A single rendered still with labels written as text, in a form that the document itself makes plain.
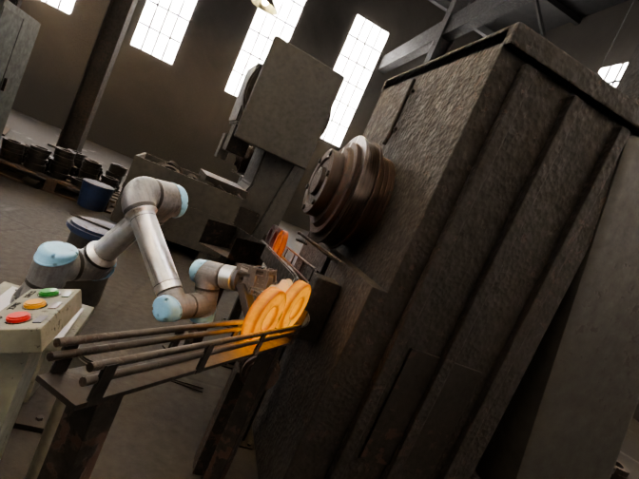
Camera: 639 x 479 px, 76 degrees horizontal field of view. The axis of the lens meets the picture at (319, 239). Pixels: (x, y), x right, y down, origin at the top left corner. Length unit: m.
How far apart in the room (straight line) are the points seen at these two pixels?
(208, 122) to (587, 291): 10.68
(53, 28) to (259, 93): 8.81
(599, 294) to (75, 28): 11.93
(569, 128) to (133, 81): 11.09
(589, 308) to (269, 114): 3.30
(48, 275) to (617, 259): 1.95
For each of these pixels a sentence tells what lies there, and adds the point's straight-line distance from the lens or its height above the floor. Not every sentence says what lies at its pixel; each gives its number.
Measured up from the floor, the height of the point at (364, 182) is 1.17.
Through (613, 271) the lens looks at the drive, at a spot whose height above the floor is 1.24.
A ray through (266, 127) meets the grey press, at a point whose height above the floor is 1.47.
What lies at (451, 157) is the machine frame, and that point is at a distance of 1.33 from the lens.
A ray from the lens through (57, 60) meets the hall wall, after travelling 12.39.
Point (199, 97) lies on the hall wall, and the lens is 11.72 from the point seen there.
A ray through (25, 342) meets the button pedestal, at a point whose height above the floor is 0.58.
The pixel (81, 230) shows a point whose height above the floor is 0.42.
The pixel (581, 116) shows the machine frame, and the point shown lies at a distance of 1.62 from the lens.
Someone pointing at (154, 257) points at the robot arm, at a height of 0.71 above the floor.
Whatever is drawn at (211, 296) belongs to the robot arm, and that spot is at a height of 0.64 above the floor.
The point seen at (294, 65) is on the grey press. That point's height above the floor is 2.13.
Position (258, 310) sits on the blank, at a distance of 1.01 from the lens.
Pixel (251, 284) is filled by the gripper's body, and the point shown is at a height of 0.74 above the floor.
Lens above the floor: 1.06
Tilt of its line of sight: 5 degrees down
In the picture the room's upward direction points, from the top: 24 degrees clockwise
